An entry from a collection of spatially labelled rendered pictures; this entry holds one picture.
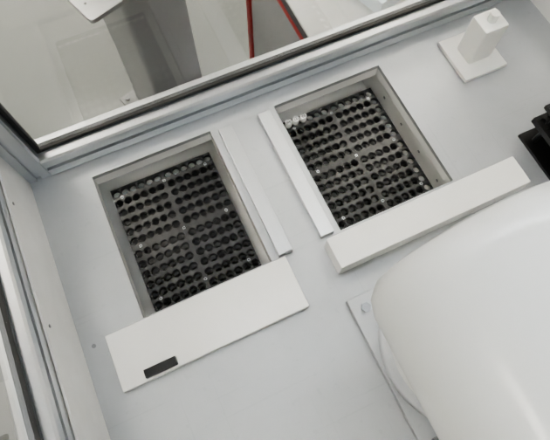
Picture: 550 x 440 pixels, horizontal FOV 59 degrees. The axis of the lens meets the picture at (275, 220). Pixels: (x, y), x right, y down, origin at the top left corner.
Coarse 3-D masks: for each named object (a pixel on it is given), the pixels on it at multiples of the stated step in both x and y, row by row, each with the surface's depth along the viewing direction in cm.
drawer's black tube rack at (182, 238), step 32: (160, 192) 80; (192, 192) 81; (224, 192) 84; (128, 224) 82; (160, 224) 78; (192, 224) 78; (224, 224) 78; (160, 256) 80; (192, 256) 80; (224, 256) 77; (256, 256) 77; (160, 288) 75; (192, 288) 78
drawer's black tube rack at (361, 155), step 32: (320, 128) 85; (352, 128) 88; (384, 128) 85; (320, 160) 83; (352, 160) 83; (384, 160) 86; (320, 192) 81; (352, 192) 81; (384, 192) 84; (416, 192) 81; (352, 224) 79
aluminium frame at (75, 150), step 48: (480, 0) 85; (336, 48) 80; (192, 96) 76; (240, 96) 80; (0, 144) 66; (96, 144) 74; (0, 192) 63; (0, 240) 57; (0, 288) 55; (48, 384) 53; (48, 432) 50
